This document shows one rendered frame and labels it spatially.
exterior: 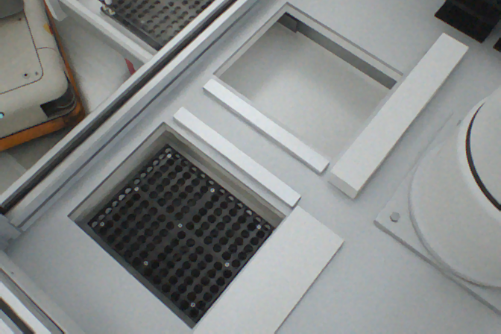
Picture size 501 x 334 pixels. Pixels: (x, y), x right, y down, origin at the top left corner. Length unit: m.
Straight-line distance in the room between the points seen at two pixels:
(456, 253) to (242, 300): 0.28
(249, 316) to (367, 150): 0.28
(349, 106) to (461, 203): 0.39
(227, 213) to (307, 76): 0.34
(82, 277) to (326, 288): 0.33
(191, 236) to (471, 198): 0.39
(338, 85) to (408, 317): 0.45
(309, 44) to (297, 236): 0.45
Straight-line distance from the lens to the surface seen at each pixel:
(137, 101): 0.78
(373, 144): 0.76
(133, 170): 0.90
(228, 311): 0.70
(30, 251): 0.78
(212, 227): 0.78
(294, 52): 1.02
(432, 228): 0.73
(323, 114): 0.95
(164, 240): 0.78
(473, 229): 0.66
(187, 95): 0.83
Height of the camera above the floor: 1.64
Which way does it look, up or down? 63 degrees down
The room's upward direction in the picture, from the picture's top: straight up
